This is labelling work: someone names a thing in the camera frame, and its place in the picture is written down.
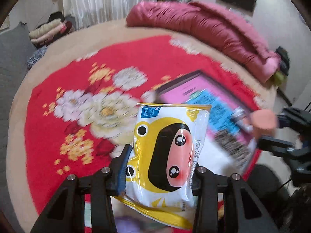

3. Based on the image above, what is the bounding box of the beige bed sheet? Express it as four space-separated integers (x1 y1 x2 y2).
7 17 292 233

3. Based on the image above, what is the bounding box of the pink quilt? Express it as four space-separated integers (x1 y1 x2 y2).
126 1 281 83

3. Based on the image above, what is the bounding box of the red floral blanket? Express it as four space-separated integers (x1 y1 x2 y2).
24 35 263 224

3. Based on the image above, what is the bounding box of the cream plush toy purple dress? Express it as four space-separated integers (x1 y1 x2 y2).
115 215 146 233

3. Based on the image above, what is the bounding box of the white curtain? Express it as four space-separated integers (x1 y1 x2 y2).
59 0 175 28

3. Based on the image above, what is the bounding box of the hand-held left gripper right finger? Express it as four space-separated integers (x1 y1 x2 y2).
190 166 279 233

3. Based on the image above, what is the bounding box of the yellow white wet wipes packet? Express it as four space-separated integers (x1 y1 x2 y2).
114 103 212 230

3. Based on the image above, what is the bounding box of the blue patterned cloth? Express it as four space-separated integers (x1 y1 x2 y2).
27 46 48 70

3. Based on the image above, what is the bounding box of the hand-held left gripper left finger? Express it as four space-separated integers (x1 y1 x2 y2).
30 144 133 233

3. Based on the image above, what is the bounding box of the pink folded blanket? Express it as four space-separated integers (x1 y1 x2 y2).
30 30 67 45

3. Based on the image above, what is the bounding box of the black bag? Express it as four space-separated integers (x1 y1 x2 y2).
275 46 291 74

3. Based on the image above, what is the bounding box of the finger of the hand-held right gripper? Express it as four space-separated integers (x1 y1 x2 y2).
258 136 295 159
277 108 311 132

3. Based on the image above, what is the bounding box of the grey quilted headboard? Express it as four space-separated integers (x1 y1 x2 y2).
0 22 37 117

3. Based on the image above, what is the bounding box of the green cloth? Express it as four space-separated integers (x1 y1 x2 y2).
272 70 286 85

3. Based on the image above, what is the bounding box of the dark cardboard box pink inside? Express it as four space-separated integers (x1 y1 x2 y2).
155 70 263 175

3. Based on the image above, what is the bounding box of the peach makeup sponge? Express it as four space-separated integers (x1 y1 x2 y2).
251 109 277 136

